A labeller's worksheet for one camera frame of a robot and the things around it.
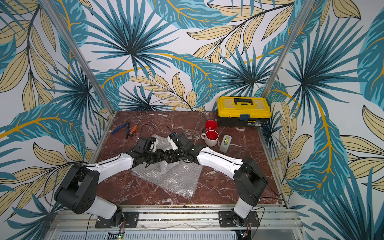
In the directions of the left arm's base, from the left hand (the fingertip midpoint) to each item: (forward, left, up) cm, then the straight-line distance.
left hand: (165, 158), depth 89 cm
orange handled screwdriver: (+26, +26, -5) cm, 37 cm away
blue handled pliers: (+29, +35, -5) cm, 46 cm away
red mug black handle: (+26, -28, 0) cm, 39 cm away
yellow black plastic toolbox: (+31, -49, +10) cm, 59 cm away
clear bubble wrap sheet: (-9, -8, -6) cm, 14 cm away
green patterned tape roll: (+14, -38, 0) cm, 41 cm away
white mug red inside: (+18, -29, -3) cm, 34 cm away
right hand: (-2, -2, +7) cm, 8 cm away
